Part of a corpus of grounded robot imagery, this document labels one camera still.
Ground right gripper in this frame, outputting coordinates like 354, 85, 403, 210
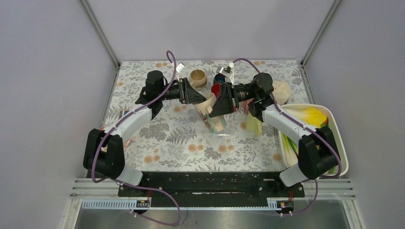
209, 83, 258, 118

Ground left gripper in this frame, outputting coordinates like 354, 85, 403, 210
158, 77, 206, 104

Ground red mug black handle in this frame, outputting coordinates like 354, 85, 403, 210
211, 83, 221, 98

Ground beige round mug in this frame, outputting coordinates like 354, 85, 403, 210
190, 69, 207, 90

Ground pink ghost mug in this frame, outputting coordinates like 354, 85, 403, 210
241, 99, 253, 115

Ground tall cream illustrated mug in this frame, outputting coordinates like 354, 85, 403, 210
192, 92, 227, 134

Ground blue ribbed mug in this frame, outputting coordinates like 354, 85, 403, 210
213, 74, 226, 85

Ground light green mug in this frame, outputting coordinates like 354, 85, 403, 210
245, 113, 262, 136

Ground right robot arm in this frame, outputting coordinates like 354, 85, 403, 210
209, 73, 342, 197

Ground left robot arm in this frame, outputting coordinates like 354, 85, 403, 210
83, 70, 206, 196

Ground clear plastic tray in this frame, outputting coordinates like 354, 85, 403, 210
187, 91, 231, 136

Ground floral tablecloth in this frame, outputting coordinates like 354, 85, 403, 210
105, 60, 309, 172

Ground yellow sponge blue label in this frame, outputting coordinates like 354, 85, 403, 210
118, 110, 129, 119

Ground toy white leek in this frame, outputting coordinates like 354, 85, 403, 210
281, 134, 298, 167

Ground toy yellow vegetable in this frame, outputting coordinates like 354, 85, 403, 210
284, 107, 329, 128

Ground white plastic basket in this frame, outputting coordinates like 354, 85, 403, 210
278, 104, 349, 176

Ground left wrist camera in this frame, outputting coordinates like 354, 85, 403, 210
176, 62, 185, 73

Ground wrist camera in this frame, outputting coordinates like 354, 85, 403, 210
176, 62, 185, 73
216, 62, 234, 84

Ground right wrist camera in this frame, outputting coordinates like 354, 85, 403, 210
216, 62, 234, 84

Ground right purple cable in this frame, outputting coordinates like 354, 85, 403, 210
232, 58, 343, 216

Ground purple cable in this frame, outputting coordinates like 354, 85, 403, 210
91, 50, 181, 226
232, 58, 343, 216

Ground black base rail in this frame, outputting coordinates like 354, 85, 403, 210
118, 172, 305, 208

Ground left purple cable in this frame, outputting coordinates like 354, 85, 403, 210
91, 50, 181, 226

